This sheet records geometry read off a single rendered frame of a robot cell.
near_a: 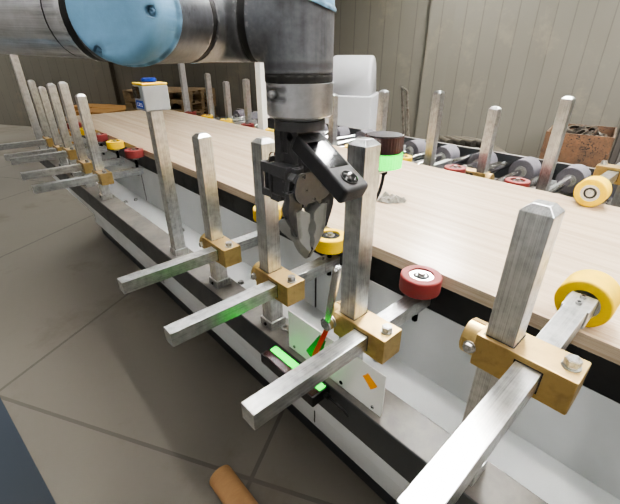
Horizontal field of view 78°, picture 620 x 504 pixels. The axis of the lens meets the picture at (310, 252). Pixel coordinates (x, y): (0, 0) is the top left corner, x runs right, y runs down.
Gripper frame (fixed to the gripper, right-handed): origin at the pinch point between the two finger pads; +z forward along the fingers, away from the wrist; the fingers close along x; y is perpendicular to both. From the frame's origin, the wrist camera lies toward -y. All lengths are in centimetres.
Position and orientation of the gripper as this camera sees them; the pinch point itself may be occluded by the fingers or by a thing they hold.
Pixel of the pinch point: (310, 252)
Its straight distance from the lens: 60.5
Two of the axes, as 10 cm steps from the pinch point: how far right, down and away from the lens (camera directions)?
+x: -7.4, 3.1, -6.0
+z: 0.0, 8.9, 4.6
